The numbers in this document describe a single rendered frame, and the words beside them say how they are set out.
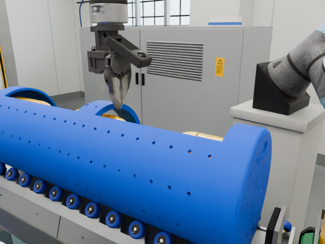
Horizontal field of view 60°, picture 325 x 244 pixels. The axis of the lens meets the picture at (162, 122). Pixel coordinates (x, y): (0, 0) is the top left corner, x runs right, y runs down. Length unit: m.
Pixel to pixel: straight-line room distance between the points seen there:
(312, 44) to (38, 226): 1.13
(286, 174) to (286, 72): 0.41
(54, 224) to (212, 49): 1.76
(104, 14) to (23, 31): 5.13
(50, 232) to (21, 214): 0.15
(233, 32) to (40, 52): 4.36
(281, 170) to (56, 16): 5.39
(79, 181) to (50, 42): 5.35
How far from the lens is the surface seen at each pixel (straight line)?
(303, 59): 1.21
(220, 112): 2.32
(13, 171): 1.08
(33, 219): 1.02
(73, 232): 0.89
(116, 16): 0.70
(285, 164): 1.26
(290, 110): 1.24
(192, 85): 2.44
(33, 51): 5.87
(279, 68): 1.25
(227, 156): 0.54
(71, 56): 6.21
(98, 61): 0.74
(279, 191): 1.32
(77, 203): 0.85
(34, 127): 0.85
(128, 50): 0.68
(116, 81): 0.73
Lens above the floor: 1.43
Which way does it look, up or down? 18 degrees down
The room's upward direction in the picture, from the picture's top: straight up
